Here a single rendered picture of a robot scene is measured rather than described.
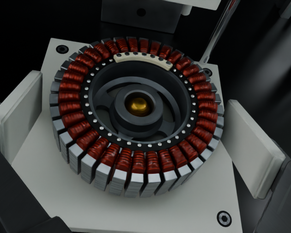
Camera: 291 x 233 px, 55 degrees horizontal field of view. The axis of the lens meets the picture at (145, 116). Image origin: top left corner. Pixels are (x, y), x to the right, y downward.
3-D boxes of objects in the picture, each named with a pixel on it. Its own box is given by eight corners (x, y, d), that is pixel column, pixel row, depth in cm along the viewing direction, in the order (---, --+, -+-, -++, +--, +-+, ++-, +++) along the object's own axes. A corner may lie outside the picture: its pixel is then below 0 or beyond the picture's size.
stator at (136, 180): (213, 207, 18) (239, 189, 15) (36, 191, 17) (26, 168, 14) (200, 76, 24) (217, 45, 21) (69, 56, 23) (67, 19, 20)
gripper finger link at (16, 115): (4, 176, 13) (-12, 175, 13) (42, 111, 20) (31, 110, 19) (2, 122, 12) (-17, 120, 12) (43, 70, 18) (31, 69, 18)
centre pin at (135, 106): (145, 137, 20) (154, 117, 18) (119, 133, 20) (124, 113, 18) (146, 114, 21) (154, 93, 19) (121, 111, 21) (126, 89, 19)
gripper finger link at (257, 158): (274, 155, 14) (287, 156, 14) (227, 98, 20) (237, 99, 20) (253, 199, 15) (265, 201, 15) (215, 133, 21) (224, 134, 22)
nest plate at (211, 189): (235, 242, 19) (245, 239, 18) (-3, 226, 17) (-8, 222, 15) (213, 73, 27) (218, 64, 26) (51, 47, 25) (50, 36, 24)
